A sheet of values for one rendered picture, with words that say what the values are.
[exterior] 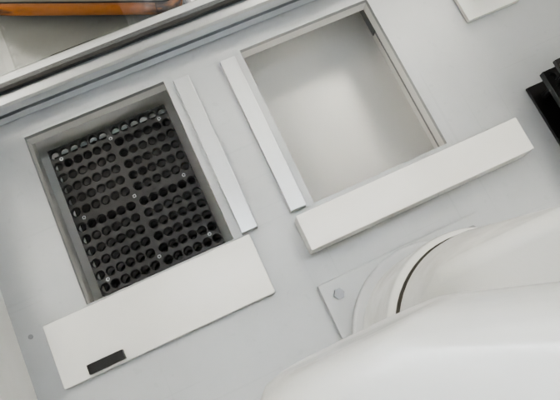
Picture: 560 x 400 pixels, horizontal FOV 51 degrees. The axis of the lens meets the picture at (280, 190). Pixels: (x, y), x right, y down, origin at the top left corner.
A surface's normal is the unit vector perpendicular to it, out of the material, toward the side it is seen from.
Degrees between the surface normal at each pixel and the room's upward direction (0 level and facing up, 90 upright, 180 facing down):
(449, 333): 42
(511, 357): 16
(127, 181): 0
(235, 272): 0
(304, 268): 0
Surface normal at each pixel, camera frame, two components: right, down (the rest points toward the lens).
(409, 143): 0.02, -0.25
